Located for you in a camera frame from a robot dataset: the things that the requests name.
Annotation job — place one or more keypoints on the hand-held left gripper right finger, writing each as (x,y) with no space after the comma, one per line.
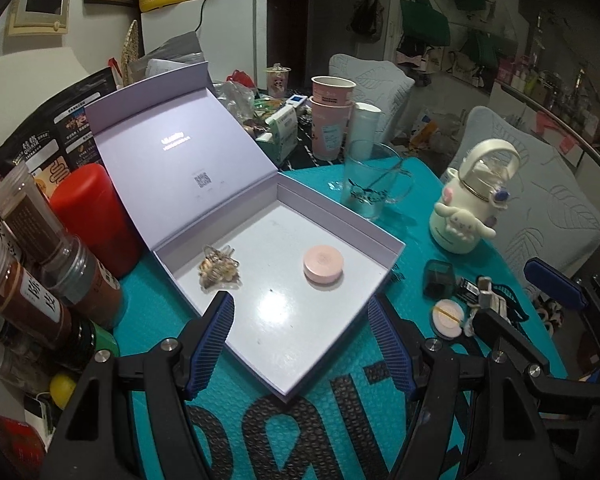
(390,352)

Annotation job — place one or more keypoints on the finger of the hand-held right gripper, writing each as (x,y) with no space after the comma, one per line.
(555,284)
(510,340)

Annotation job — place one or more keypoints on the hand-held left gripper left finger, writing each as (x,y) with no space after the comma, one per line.
(212,342)

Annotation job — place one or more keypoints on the small black clip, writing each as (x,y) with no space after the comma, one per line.
(468,292)

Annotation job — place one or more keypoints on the lavender gift box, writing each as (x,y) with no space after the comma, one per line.
(280,320)

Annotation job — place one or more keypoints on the dark translucent small container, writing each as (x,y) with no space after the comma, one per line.
(439,280)

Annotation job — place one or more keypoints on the beige hair claw clip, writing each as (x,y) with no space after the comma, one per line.
(220,267)

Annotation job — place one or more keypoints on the light blue leaf cushion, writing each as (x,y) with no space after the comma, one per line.
(540,185)

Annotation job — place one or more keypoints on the pink round compact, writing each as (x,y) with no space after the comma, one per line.
(322,266)

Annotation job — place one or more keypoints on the dark bottle with green cap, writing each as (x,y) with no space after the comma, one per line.
(102,346)

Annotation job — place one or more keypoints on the white cartoon water bottle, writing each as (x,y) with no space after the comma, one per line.
(460,220)

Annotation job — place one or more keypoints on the clear glass mug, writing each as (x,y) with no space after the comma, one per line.
(365,197)

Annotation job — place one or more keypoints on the small yellow ball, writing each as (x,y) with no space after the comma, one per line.
(63,391)

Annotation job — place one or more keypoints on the red canister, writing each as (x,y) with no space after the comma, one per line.
(95,210)

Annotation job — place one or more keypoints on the metal spoon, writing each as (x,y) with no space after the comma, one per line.
(380,174)

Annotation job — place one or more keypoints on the row of assorted bottles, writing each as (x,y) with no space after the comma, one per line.
(555,95)

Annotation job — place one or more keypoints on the orange plastic bag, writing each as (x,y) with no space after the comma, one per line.
(427,127)

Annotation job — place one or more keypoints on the green white carton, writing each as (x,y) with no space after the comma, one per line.
(282,135)

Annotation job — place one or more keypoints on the red packet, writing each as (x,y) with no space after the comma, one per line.
(10,437)

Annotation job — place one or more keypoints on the pink paper cup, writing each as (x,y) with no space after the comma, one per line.
(327,132)
(332,89)

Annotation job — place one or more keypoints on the white cylinder bottle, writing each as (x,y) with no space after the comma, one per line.
(365,125)

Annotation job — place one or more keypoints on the clear plastic bag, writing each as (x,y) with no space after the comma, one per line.
(235,100)

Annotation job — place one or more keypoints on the chair with leaf cover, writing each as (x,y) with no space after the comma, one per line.
(375,85)

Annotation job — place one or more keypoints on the pink drink cup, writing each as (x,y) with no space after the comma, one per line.
(277,82)

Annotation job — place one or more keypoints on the black snack bag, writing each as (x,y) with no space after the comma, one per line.
(55,125)

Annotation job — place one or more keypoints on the grey plastic bag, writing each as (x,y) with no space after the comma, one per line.
(170,52)

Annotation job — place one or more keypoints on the woven fan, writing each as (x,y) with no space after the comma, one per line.
(131,50)

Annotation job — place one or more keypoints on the white fridge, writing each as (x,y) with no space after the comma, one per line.
(230,35)

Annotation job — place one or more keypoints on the black hanging bag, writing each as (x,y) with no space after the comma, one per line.
(367,15)

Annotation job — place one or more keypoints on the wall intercom panel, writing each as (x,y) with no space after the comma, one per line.
(40,2)

